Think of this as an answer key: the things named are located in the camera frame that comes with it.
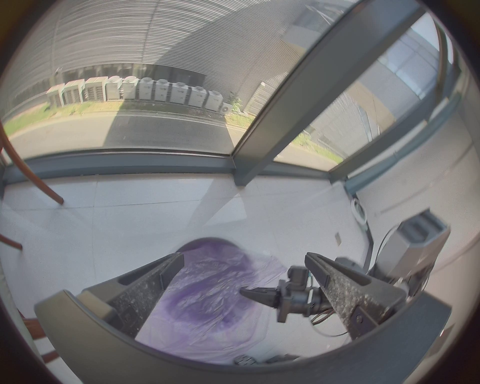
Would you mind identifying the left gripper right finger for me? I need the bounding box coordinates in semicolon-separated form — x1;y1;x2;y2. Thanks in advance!
304;252;408;341

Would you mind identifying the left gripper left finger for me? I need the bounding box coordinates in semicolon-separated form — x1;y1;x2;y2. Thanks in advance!
83;252;185;338

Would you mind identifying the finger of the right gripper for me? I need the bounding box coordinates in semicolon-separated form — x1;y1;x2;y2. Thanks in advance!
240;286;280;307

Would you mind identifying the purple plastic bag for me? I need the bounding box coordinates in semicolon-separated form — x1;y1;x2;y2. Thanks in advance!
135;240;297;366

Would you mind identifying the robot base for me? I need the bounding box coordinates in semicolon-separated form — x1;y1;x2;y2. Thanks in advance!
233;352;301;367

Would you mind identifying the white trash bin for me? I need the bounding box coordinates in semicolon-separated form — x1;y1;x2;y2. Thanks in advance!
170;236;269;344

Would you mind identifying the white chair with wooden legs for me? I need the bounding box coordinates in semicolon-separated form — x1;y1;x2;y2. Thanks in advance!
0;120;64;362

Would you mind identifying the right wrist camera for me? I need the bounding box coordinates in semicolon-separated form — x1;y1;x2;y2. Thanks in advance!
287;265;311;291

